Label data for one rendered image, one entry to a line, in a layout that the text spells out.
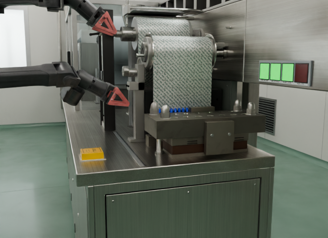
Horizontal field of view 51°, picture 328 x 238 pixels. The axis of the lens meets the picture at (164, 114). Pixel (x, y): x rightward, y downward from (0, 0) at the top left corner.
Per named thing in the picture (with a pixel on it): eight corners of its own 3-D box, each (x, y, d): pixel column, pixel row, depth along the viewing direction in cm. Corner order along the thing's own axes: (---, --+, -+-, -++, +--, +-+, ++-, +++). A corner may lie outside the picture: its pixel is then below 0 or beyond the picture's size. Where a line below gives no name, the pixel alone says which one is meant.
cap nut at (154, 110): (148, 114, 123) (148, 101, 123) (157, 113, 124) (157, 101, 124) (151, 115, 120) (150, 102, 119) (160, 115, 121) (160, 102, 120)
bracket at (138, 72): (126, 140, 140) (125, 64, 135) (141, 139, 142) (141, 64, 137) (129, 142, 135) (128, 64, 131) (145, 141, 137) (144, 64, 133)
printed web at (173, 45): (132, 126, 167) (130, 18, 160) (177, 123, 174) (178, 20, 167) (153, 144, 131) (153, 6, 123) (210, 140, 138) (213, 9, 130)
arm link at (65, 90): (67, 76, 110) (58, 61, 115) (51, 103, 114) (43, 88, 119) (97, 85, 119) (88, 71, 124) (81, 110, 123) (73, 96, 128)
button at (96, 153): (80, 155, 117) (80, 148, 117) (101, 153, 119) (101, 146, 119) (81, 161, 110) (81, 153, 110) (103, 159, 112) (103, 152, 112)
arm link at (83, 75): (77, 71, 116) (79, 65, 121) (68, 87, 118) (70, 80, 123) (95, 81, 118) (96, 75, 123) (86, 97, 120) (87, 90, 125)
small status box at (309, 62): (257, 81, 117) (258, 60, 116) (259, 81, 117) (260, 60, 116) (309, 86, 94) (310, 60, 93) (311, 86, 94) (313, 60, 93)
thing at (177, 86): (153, 114, 130) (153, 64, 127) (210, 111, 136) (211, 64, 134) (153, 114, 129) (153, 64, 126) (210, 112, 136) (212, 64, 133)
